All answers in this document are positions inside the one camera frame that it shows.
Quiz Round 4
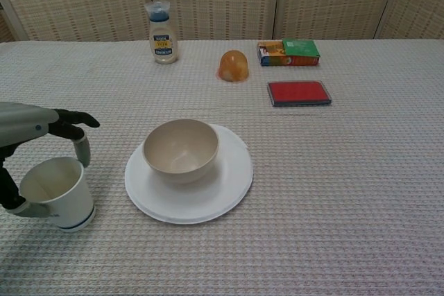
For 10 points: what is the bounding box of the orange and green carton box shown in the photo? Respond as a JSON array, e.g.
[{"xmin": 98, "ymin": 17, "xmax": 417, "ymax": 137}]
[{"xmin": 257, "ymin": 38, "xmax": 321, "ymax": 67}]

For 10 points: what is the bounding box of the orange jelly cup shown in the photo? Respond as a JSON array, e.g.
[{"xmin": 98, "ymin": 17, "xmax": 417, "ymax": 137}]
[{"xmin": 215, "ymin": 50, "xmax": 250, "ymax": 83}]

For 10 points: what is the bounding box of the white paper cup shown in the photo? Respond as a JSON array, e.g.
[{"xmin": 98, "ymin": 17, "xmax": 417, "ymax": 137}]
[{"xmin": 19, "ymin": 157, "xmax": 96, "ymax": 233}]

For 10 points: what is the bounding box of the pale woven tablecloth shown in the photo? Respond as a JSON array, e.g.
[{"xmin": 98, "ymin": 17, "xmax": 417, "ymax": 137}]
[{"xmin": 0, "ymin": 39, "xmax": 444, "ymax": 296}]

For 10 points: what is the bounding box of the red ink pad case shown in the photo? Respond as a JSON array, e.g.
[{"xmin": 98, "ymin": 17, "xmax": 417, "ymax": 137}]
[{"xmin": 266, "ymin": 80, "xmax": 333, "ymax": 108}]

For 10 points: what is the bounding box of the beige bowl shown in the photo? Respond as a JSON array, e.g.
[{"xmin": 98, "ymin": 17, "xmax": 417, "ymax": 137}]
[{"xmin": 143, "ymin": 119, "xmax": 220, "ymax": 185}]

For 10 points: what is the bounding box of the mayonnaise bottle with blue cap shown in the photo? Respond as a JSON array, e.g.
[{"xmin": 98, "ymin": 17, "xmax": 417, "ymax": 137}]
[{"xmin": 144, "ymin": 1, "xmax": 179, "ymax": 65}]

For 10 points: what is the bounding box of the left silver and black robot hand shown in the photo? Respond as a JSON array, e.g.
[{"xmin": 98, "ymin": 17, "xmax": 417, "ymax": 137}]
[{"xmin": 0, "ymin": 101, "xmax": 101, "ymax": 219}]

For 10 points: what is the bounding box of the white paper plate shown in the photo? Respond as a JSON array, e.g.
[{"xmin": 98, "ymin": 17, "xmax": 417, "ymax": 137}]
[{"xmin": 124, "ymin": 123, "xmax": 254, "ymax": 224}]

